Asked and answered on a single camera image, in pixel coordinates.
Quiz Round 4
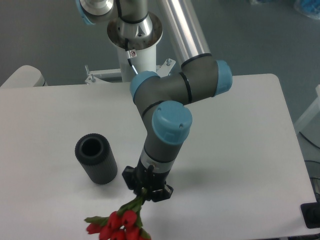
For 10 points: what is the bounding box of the black ribbed vase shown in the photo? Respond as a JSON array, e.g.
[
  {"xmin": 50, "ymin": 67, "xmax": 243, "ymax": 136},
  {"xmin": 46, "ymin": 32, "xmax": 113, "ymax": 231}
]
[{"xmin": 74, "ymin": 133, "xmax": 118, "ymax": 185}]

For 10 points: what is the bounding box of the white furniture on right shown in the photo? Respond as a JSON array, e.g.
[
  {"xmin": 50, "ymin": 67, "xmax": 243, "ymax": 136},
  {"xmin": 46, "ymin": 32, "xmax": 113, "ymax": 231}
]
[{"xmin": 293, "ymin": 85, "xmax": 320, "ymax": 135}]

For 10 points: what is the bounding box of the black box at table edge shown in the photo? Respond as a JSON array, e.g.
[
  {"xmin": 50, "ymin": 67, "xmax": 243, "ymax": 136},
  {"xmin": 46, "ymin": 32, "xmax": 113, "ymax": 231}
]
[{"xmin": 300, "ymin": 202, "xmax": 320, "ymax": 229}]

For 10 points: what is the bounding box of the blue plastic bag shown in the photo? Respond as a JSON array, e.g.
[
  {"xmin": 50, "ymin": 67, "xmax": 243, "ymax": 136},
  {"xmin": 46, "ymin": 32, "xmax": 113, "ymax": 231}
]
[{"xmin": 294, "ymin": 0, "xmax": 320, "ymax": 20}]

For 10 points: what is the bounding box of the red tulip bouquet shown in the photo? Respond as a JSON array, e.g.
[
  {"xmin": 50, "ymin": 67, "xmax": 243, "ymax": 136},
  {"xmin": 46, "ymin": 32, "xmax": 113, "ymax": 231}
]
[{"xmin": 84, "ymin": 189, "xmax": 152, "ymax": 240}]

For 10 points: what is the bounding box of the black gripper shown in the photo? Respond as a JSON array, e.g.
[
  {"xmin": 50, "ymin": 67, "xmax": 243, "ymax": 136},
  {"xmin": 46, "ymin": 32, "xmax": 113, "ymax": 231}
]
[{"xmin": 122, "ymin": 161, "xmax": 174, "ymax": 202}]

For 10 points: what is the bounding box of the white chair on left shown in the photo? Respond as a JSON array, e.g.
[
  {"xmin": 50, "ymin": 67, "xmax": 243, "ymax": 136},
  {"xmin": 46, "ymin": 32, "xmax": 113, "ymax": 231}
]
[{"xmin": 0, "ymin": 65, "xmax": 48, "ymax": 89}]

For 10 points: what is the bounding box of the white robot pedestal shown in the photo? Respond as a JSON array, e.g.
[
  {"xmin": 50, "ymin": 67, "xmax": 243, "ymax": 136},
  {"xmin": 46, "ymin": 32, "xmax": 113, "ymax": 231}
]
[{"xmin": 85, "ymin": 12, "xmax": 177, "ymax": 85}]

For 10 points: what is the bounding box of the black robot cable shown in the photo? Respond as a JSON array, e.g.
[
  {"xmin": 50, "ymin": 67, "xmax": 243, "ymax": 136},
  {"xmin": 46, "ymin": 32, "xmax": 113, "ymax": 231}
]
[{"xmin": 123, "ymin": 37, "xmax": 141, "ymax": 76}]

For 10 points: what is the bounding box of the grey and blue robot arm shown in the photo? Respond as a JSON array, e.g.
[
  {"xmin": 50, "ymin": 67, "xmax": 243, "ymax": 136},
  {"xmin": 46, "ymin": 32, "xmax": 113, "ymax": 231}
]
[{"xmin": 75, "ymin": 0, "xmax": 233, "ymax": 202}]

